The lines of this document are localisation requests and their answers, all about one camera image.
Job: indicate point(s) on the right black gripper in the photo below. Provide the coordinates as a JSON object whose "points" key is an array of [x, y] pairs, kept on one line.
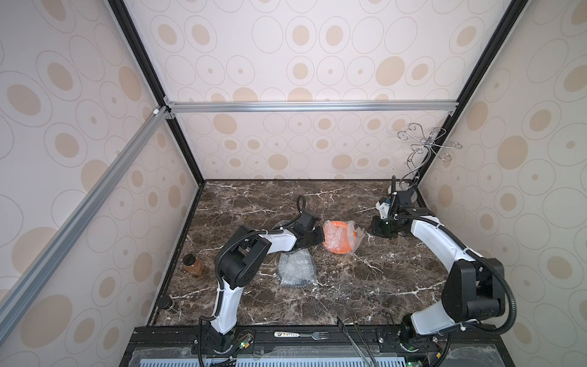
{"points": [[385, 225]]}

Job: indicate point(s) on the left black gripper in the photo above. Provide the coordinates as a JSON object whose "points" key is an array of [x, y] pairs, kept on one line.
{"points": [[320, 236]]}

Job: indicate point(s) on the orange dinner plate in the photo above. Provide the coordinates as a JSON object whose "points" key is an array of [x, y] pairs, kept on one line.
{"points": [[339, 237]]}

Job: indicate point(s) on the bubble wrap sheet around orange plate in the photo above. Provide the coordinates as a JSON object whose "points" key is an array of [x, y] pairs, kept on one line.
{"points": [[341, 236]]}

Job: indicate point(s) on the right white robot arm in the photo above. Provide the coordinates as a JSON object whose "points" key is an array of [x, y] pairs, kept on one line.
{"points": [[475, 293]]}

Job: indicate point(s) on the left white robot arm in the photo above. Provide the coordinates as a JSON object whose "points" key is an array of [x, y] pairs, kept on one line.
{"points": [[240, 259]]}

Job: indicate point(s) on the amber glass jar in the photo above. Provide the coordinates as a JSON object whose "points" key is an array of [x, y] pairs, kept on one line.
{"points": [[193, 265]]}

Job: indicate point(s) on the black round knob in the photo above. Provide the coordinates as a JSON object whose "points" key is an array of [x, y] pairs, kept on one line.
{"points": [[167, 303]]}

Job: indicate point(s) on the black base platform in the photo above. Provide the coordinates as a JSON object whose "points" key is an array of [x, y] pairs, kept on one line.
{"points": [[369, 345]]}

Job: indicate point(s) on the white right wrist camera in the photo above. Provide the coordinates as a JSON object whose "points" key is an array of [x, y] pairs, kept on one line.
{"points": [[383, 209]]}

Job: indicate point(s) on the chrome wire mug tree stand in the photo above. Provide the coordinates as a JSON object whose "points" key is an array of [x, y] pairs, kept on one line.
{"points": [[424, 148]]}

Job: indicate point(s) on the fork with patterned handle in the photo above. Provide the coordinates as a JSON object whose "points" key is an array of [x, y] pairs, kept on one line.
{"points": [[317, 336]]}

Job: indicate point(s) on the aluminium rail back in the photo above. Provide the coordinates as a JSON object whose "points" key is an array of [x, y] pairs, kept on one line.
{"points": [[313, 107]]}

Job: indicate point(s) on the aluminium rail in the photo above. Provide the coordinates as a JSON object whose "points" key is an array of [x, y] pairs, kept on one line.
{"points": [[30, 284], [313, 107]]}

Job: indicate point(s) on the black frame post back right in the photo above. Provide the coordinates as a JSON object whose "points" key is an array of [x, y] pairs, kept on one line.
{"points": [[495, 44]]}

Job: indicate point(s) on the black frame post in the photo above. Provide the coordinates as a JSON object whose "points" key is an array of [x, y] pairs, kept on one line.
{"points": [[495, 44], [126, 24]]}

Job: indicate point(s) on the black frame post back left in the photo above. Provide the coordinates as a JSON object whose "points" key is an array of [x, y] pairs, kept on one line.
{"points": [[126, 24]]}

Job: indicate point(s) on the aluminium rail left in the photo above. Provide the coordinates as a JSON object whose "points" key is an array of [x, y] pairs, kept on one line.
{"points": [[30, 284]]}

